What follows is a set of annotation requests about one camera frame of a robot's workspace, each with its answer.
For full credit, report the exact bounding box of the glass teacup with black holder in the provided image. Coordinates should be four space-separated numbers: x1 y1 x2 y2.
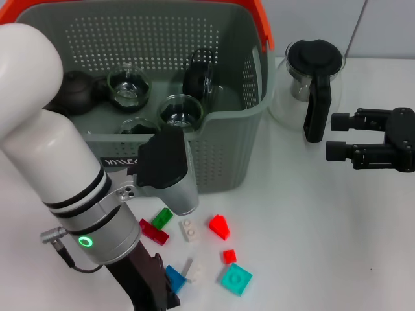
106 63 152 114
157 93 206 135
115 117 163 135
182 48 243 109

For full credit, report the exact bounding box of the dark red long brick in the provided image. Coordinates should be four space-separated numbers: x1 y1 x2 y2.
139 218 171 246

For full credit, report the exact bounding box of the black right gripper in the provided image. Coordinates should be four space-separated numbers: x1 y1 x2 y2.
326 106 415 173

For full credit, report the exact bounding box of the teal square plate brick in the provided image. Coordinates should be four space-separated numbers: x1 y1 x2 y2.
220 262 254 297

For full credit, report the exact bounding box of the grey perforated storage bin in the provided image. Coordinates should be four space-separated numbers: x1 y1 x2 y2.
14 1 272 195

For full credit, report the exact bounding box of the left arm cable with plug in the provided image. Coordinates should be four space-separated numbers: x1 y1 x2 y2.
40 226 105 275

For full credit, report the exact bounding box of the left wrist camera housing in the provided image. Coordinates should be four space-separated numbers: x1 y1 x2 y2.
135 124 200 216

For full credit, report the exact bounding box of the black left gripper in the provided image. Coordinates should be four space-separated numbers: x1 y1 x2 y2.
106 244 182 311

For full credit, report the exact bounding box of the glass pot with black lid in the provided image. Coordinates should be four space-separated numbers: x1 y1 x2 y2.
267 38 346 143

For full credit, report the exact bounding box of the dark clay teapot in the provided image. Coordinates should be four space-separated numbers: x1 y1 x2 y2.
48 70 108 117

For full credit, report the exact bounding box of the orange bin handle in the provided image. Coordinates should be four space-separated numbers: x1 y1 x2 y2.
0 0 276 52

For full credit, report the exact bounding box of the blue square plate brick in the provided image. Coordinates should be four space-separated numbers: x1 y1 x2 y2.
165 264 187 295

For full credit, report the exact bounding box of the white two-stud brick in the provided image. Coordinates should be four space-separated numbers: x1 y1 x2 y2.
178 218 201 242

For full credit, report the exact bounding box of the green brick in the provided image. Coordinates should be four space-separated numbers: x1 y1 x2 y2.
151 207 174 231

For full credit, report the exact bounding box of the red sloped brick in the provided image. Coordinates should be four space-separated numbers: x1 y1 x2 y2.
208 214 233 242

